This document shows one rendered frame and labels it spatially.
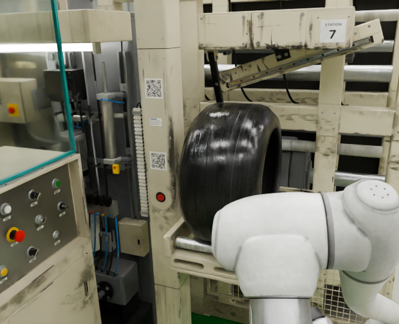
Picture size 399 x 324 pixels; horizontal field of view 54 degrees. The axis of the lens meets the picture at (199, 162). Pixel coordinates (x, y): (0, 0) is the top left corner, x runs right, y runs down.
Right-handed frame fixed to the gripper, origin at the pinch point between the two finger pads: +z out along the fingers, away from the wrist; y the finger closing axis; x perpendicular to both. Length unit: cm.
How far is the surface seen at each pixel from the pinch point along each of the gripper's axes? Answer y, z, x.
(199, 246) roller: 14.4, 29.7, -17.6
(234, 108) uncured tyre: -27, 48, 14
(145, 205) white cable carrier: 10, 58, -30
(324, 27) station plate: -39, 55, 57
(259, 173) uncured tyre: -18.1, 23.4, 9.1
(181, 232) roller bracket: 18, 42, -21
